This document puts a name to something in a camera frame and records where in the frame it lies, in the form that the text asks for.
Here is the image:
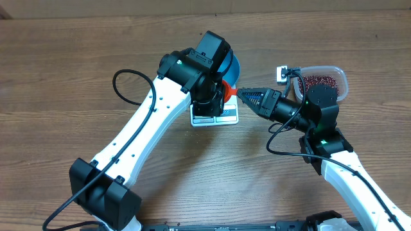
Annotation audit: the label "white kitchen scale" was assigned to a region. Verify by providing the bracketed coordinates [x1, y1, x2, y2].
[190, 96, 239, 127]

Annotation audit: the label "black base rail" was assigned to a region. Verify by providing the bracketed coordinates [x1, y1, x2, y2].
[141, 210, 363, 231]

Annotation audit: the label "clear plastic container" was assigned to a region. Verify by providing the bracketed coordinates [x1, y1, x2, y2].
[301, 65, 349, 101]

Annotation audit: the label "red beans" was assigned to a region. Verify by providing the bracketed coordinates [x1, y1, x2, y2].
[297, 75, 339, 96]

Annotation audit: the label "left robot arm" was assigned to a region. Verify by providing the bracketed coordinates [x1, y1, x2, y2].
[69, 31, 233, 230]

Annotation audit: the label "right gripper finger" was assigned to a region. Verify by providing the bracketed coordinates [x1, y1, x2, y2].
[236, 88, 268, 98]
[239, 94, 265, 115]

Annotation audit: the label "blue bowl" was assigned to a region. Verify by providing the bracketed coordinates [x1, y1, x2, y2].
[218, 54, 241, 87]

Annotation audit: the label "orange measuring scoop blue handle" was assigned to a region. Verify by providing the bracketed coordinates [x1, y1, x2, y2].
[222, 80, 238, 103]

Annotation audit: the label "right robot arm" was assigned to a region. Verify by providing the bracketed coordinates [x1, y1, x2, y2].
[236, 85, 410, 230]

